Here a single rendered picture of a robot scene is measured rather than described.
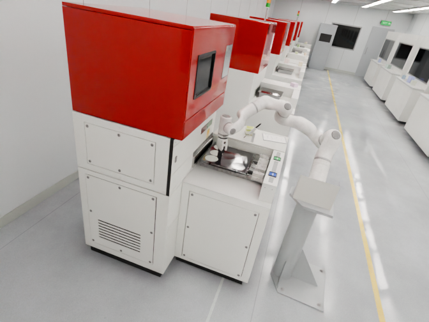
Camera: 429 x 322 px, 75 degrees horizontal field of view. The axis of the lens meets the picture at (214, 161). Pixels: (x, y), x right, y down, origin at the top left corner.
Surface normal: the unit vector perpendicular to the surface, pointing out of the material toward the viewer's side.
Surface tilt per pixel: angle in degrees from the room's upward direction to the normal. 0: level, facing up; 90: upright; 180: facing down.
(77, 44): 90
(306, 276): 90
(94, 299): 0
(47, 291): 0
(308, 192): 90
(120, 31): 90
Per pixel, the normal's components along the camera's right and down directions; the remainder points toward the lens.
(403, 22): -0.31, 0.42
